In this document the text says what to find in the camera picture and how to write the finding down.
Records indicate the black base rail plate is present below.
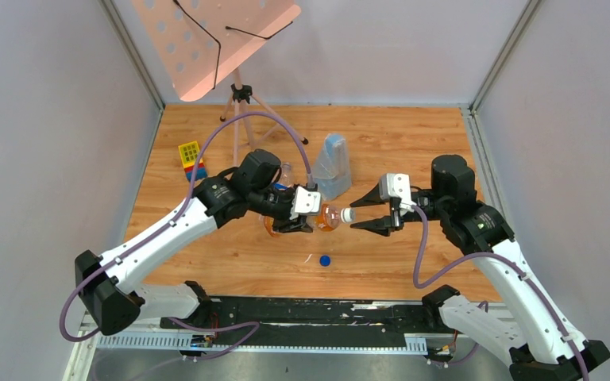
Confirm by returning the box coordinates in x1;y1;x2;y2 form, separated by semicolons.
183;296;454;348

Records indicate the yellow red blue toy block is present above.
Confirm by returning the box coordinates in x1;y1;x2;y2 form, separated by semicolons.
178;140;208;182

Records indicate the blue bottle cap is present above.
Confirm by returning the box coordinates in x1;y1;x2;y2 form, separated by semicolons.
319;256;331;267

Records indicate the orange tea bottle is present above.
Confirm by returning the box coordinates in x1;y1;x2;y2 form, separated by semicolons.
261;202;345;237

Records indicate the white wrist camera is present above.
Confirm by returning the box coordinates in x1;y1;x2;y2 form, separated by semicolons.
379;173;416;216
290;186;322;219

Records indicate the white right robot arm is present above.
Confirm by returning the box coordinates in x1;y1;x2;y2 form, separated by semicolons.
353;155;610;380

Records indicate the clear Pepsi bottle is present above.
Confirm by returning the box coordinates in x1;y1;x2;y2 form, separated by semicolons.
274;163;294;190

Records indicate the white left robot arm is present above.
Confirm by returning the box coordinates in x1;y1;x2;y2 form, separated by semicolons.
75;149;322;336

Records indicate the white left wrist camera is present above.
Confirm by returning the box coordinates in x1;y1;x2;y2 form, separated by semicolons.
290;186;322;219

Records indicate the blue item in plastic bag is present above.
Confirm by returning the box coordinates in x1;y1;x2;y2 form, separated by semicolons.
312;133;352;201

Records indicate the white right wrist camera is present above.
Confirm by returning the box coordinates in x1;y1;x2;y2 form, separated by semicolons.
379;173;416;216

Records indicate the pink music stand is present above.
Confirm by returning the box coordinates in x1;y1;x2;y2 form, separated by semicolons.
129;0;310;169

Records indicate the white bottle cap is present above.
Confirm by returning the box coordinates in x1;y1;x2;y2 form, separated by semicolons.
340;207;356;224

